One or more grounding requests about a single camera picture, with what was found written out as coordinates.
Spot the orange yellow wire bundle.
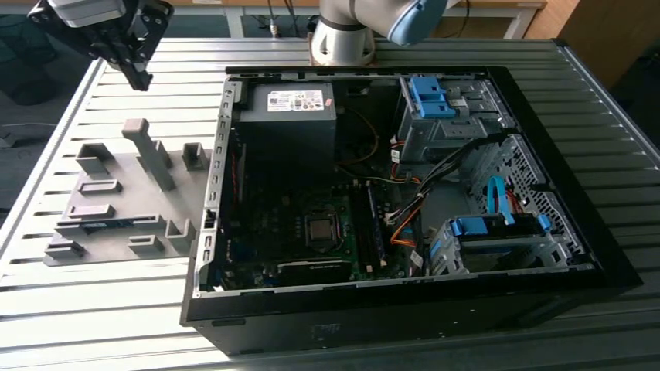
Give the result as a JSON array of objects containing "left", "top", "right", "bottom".
[{"left": 385, "top": 192, "right": 426, "bottom": 248}]

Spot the grey parts rack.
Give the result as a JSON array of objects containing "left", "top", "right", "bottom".
[{"left": 41, "top": 117, "right": 213, "bottom": 268}]

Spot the black cable bundle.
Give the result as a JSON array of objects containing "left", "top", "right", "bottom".
[{"left": 412, "top": 133, "right": 509, "bottom": 202}]

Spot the black PC case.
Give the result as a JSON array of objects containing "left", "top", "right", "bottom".
[{"left": 177, "top": 64, "right": 645, "bottom": 357}]

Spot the grey power supply unit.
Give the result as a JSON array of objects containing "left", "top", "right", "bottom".
[{"left": 232, "top": 81, "right": 340, "bottom": 179}]

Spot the silver CPU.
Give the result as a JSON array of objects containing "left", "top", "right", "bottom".
[{"left": 308, "top": 219, "right": 334, "bottom": 240}]

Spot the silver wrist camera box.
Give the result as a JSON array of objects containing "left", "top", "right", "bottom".
[{"left": 25, "top": 0, "right": 128, "bottom": 29}]

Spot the orange wire loop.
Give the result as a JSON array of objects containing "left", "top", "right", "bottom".
[{"left": 334, "top": 107, "right": 381, "bottom": 171}]

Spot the blue plastic drive latch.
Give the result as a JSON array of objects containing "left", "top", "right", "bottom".
[{"left": 408, "top": 77, "right": 461, "bottom": 120}]

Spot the grey metal disk bay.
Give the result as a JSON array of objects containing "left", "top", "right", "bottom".
[{"left": 425, "top": 214, "right": 581, "bottom": 276}]

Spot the blue flat data wire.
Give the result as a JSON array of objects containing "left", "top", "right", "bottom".
[{"left": 485, "top": 175, "right": 516, "bottom": 226}]

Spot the green motherboard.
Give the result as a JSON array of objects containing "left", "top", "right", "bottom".
[{"left": 220, "top": 180, "right": 412, "bottom": 290}]

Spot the wooden cabinet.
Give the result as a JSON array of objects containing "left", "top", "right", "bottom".
[{"left": 525, "top": 0, "right": 660, "bottom": 90}]

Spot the white curved floor stand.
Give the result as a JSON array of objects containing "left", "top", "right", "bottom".
[{"left": 0, "top": 122, "right": 57, "bottom": 150}]

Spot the CPU socket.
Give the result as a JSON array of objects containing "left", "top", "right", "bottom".
[{"left": 302, "top": 208, "right": 342, "bottom": 251}]

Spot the black graphics card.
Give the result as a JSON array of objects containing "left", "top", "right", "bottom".
[{"left": 276, "top": 257, "right": 354, "bottom": 287}]

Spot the blue RAM stick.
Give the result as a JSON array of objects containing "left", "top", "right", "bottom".
[{"left": 76, "top": 217, "right": 161, "bottom": 233}]

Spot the black RAM slot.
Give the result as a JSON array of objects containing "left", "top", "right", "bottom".
[{"left": 349, "top": 181, "right": 376, "bottom": 274}]

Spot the red flat data wire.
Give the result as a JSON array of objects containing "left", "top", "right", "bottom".
[{"left": 506, "top": 188, "right": 528, "bottom": 217}]

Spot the black cable with plug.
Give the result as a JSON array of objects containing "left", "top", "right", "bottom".
[{"left": 265, "top": 0, "right": 284, "bottom": 39}]

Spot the grey metal drive cage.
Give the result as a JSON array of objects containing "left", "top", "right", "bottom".
[{"left": 397, "top": 76, "right": 517, "bottom": 165}]

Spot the hard disk in blue carrier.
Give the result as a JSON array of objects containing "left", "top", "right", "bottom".
[{"left": 446, "top": 214, "right": 552, "bottom": 239}]

